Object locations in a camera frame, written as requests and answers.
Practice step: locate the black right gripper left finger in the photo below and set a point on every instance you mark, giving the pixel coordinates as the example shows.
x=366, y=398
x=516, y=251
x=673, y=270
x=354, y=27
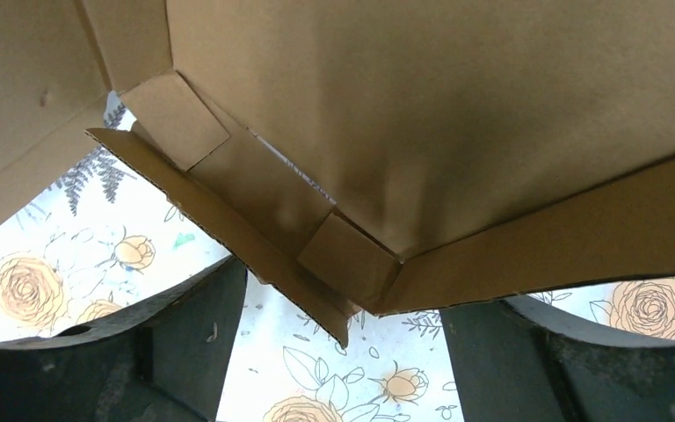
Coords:
x=164, y=358

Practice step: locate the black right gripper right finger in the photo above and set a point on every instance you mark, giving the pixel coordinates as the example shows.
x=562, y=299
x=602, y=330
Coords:
x=520, y=359

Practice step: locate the cardboard box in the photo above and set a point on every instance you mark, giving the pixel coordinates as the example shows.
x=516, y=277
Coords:
x=390, y=156

